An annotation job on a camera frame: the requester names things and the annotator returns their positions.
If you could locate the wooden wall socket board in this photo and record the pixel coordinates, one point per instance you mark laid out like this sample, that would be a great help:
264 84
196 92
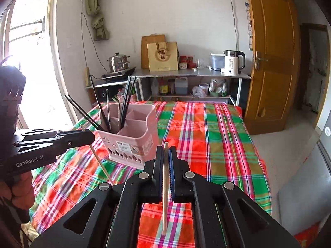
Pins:
87 77

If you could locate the white electric kettle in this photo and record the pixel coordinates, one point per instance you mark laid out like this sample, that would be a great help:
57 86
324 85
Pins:
231 62

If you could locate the metal shelf table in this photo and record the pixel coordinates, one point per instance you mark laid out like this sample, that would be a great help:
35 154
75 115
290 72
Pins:
181 72

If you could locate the wall chart strip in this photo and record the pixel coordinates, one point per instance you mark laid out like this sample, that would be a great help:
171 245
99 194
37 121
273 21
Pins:
249 25

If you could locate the dark sauce bottle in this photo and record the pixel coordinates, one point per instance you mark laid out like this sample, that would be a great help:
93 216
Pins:
171 87
163 87

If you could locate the black chopstick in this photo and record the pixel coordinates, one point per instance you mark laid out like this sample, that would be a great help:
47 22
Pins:
130 98
82 112
86 111
99 103
126 98

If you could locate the metal chopstick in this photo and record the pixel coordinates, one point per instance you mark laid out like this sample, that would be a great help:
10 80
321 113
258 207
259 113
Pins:
119 113
108 111

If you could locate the red jar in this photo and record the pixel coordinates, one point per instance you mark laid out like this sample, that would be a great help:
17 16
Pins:
183 62
190 62

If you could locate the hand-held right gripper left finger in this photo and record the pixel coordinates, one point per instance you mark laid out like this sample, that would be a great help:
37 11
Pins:
157 170

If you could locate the window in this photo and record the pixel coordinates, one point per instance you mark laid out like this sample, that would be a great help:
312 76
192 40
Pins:
28 44

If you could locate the brown paper bag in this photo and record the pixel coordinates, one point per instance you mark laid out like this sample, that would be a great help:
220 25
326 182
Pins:
163 56

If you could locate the wooden door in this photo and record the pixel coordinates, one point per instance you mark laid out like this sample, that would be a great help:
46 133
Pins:
274 56

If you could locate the black induction cooker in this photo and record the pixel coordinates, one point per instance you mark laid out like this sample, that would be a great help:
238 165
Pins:
116 75

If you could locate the red box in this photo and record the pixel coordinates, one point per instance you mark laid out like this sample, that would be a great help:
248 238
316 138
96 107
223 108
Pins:
307 233

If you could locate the green vegetable bag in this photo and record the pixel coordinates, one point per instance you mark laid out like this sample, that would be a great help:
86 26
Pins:
218 87

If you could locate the clear plastic bag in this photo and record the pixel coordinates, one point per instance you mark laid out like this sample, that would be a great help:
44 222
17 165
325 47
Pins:
196 91

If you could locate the clear drinking glass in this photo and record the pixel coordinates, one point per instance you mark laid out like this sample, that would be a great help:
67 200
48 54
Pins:
200 64

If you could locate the grey plastic container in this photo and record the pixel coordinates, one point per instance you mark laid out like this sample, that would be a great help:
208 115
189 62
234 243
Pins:
216 62

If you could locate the wooden cutting board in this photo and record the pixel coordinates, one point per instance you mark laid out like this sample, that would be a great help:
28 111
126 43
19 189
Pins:
151 42

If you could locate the pink plastic chopstick basket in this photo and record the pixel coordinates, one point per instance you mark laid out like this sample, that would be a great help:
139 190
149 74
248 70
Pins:
134 139

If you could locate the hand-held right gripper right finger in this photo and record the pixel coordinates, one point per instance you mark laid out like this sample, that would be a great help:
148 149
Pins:
171 170

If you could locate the grey plastic jug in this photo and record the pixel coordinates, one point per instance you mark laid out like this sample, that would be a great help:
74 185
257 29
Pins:
181 85

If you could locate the plaid tablecloth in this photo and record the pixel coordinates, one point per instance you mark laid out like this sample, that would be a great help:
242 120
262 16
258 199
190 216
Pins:
206 147

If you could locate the person's left hand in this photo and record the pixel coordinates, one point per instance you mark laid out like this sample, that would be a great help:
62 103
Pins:
22 188

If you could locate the green hanging cloth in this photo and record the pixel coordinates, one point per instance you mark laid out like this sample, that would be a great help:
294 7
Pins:
97 18

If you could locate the steel steamer pot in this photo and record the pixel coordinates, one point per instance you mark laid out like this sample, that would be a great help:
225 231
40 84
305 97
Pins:
118 62

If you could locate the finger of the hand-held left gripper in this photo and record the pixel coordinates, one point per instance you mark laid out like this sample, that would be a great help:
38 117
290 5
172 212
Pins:
36 134
69 139

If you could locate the wooden chopstick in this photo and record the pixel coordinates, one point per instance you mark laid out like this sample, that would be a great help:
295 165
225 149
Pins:
165 186
103 168

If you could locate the white cup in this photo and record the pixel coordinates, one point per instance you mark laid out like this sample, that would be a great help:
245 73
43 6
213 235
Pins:
203 90

